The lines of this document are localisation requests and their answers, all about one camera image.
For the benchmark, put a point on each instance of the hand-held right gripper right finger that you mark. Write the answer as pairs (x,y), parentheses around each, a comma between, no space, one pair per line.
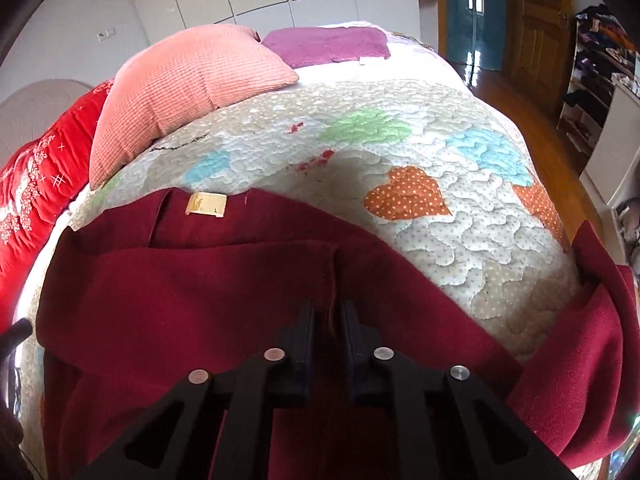
(358,357)

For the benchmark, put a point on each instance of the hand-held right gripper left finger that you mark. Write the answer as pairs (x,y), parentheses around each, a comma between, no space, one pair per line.
(305,355)

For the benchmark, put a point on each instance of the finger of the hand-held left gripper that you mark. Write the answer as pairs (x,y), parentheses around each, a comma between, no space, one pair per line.
(17,334)

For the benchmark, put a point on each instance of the dark red fleece garment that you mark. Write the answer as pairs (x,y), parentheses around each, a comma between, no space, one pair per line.
(200,285)

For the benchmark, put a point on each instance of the shelf rack with clothes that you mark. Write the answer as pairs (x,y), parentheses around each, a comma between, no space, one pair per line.
(592,60)

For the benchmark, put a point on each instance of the quilted heart pattern bedspread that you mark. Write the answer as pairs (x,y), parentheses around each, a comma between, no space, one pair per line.
(450,240)

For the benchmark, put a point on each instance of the red floral duvet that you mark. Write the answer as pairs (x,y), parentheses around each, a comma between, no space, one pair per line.
(45,185)

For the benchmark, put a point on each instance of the round pale headboard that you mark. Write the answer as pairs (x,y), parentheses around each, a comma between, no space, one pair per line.
(35,105)

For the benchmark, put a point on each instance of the pink textured pillow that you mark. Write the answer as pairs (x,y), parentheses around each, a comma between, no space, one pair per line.
(190,85)

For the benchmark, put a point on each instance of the grey pink cloth bundle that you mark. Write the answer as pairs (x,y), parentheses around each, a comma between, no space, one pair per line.
(629,230)

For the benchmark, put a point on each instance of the purple towel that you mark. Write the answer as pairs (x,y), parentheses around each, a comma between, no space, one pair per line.
(325,45)

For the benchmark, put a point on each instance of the white cabinet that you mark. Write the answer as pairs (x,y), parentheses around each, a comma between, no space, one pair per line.
(620,150)

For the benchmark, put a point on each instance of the wooden door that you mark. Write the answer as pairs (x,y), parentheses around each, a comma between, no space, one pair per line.
(542,25)

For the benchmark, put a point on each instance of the white wall socket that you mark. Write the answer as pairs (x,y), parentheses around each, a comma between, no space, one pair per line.
(106,34)

